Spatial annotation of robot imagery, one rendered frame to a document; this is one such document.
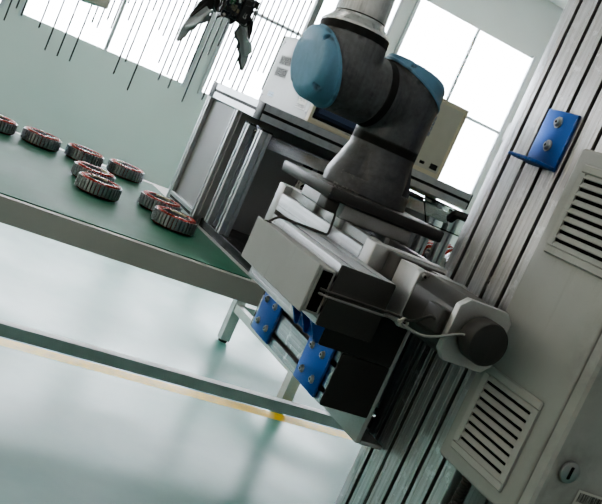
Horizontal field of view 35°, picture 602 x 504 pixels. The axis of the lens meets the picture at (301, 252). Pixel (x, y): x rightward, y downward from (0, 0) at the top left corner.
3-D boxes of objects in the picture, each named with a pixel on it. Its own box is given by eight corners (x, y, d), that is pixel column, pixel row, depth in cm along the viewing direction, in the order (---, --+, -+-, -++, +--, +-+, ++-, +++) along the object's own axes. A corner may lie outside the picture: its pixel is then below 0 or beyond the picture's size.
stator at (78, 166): (80, 181, 236) (86, 168, 235) (62, 168, 244) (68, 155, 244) (118, 193, 243) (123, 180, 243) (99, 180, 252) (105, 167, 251)
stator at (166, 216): (189, 239, 222) (195, 224, 222) (145, 220, 222) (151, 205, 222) (195, 234, 234) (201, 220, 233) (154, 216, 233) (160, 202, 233)
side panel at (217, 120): (200, 225, 254) (247, 114, 250) (190, 221, 252) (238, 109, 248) (174, 200, 278) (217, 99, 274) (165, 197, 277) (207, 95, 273)
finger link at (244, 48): (247, 73, 193) (238, 27, 190) (239, 70, 199) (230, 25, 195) (261, 69, 194) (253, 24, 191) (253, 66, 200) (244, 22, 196)
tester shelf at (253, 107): (466, 210, 265) (473, 195, 264) (258, 119, 234) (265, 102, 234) (394, 176, 304) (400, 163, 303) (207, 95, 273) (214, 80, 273)
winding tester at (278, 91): (438, 179, 262) (469, 111, 259) (306, 121, 242) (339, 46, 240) (376, 152, 296) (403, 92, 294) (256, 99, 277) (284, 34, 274)
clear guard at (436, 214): (498, 253, 241) (508, 232, 241) (425, 223, 231) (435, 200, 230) (435, 220, 270) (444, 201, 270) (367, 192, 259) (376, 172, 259)
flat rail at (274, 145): (450, 225, 264) (455, 216, 263) (260, 146, 236) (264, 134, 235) (448, 224, 265) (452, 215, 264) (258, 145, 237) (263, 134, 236)
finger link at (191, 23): (175, 29, 186) (214, 5, 187) (168, 27, 191) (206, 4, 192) (183, 43, 187) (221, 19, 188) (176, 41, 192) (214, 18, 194)
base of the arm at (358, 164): (418, 220, 157) (443, 165, 156) (343, 189, 151) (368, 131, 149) (379, 199, 171) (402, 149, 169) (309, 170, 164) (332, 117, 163)
